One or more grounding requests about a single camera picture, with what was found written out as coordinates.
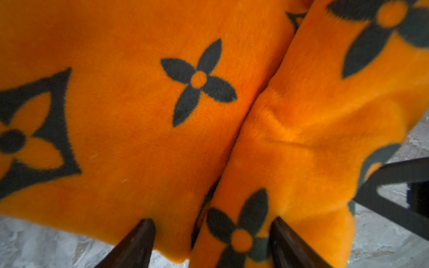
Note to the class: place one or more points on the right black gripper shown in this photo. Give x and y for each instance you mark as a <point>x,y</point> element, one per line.
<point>399,192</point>

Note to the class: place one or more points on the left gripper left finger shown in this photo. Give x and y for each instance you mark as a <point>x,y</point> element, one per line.
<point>135,250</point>

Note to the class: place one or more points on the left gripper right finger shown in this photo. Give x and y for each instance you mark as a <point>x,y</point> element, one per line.
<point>289,250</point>

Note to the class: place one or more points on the orange patterned pillowcase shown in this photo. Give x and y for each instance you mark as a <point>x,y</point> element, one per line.
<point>211,118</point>

